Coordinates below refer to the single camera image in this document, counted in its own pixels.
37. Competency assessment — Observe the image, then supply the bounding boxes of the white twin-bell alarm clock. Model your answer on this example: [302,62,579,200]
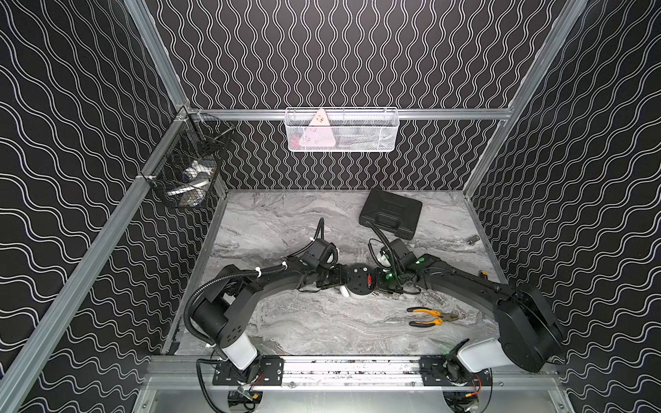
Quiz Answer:
[338,263,375,298]

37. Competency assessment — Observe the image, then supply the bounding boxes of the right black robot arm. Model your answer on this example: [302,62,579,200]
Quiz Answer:
[368,224,566,381]

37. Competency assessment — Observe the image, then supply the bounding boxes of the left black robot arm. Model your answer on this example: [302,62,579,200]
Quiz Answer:
[183,219,348,371]

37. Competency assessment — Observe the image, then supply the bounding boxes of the black plastic tool case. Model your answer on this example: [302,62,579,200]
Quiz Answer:
[358,189,423,240]

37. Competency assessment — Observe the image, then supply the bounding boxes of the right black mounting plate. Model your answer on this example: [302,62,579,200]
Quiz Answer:
[418,356,493,388]

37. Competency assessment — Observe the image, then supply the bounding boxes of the black mounting plate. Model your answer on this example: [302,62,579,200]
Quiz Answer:
[212,356,285,386]
[418,356,493,388]

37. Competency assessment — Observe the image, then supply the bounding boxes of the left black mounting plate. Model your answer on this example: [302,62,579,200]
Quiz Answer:
[212,356,285,386]

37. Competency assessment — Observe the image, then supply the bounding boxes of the pink triangle card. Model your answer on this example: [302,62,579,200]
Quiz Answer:
[299,108,337,150]

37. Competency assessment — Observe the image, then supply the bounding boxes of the white items in black basket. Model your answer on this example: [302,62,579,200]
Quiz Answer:
[166,160,216,208]

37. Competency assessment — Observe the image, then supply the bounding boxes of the yellow-handled pliers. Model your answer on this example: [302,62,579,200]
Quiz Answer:
[406,306,461,328]

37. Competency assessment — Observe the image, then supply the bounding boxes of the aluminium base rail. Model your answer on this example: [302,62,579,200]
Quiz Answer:
[142,356,560,392]

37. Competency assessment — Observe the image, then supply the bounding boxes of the white wire mesh basket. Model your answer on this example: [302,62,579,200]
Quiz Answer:
[284,107,400,153]

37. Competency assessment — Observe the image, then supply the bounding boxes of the black wire mesh basket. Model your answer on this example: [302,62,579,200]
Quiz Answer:
[147,114,237,209]

